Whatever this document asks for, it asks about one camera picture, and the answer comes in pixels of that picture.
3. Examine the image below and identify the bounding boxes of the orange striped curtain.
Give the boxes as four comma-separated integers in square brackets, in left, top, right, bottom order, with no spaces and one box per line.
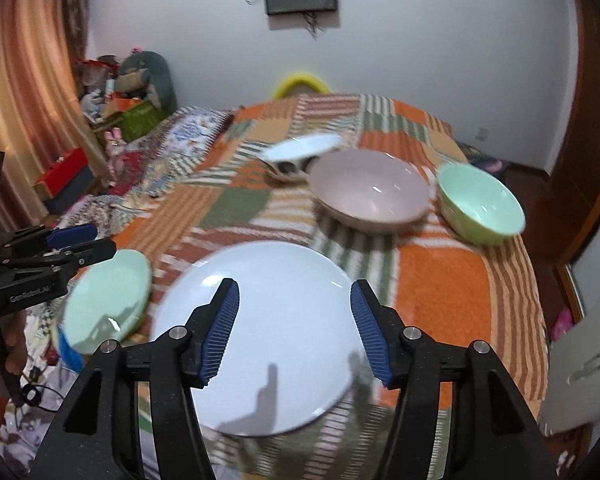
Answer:
[0,0,108,231]

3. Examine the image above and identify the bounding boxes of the person's left hand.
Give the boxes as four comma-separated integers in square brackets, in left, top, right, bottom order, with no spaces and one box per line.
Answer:
[3,311,28,376]

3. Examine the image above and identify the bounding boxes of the red gift box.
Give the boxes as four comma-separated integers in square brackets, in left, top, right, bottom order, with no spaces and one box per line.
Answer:
[33,148,88,200]

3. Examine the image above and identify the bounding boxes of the pink beige bowl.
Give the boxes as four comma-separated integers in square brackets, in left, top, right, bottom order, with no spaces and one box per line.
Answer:
[306,148,430,234]

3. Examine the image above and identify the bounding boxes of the brown wooden door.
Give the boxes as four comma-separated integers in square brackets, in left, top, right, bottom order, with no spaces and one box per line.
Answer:
[534,0,600,271]

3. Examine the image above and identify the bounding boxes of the striped patchwork tablecloth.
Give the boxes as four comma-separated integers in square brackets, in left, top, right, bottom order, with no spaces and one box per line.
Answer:
[111,94,548,479]

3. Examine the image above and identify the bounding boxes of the white plate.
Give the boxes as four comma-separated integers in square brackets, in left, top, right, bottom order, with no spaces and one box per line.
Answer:
[150,240,365,437]

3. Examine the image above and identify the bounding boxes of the white bowl black dots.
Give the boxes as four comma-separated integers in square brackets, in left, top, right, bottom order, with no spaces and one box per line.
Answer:
[258,132,342,182]

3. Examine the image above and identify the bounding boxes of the grey plush toy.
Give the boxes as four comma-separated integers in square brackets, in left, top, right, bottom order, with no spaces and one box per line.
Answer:
[114,50,176,113]

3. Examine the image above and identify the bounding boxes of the pink rabbit figurine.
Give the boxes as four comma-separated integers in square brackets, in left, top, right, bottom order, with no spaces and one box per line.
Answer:
[104,127,126,160]

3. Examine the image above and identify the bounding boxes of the green storage box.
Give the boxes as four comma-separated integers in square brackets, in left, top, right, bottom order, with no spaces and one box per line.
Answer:
[91,100,168,146]

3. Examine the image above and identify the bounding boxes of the dark brown side curtain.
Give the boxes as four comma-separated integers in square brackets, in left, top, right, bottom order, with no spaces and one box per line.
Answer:
[62,0,90,98]

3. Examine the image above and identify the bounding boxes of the mint green plate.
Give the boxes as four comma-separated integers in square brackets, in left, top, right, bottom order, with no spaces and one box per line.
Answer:
[59,249,152,356]

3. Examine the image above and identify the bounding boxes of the mint green bowl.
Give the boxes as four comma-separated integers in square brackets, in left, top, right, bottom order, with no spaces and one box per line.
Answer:
[437,162,526,246]

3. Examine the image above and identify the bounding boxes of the patterned quilt blanket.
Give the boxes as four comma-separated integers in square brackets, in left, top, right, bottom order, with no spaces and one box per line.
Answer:
[0,106,234,478]

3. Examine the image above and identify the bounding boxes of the white mini fridge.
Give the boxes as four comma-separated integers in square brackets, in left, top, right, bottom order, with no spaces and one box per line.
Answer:
[539,301,600,436]

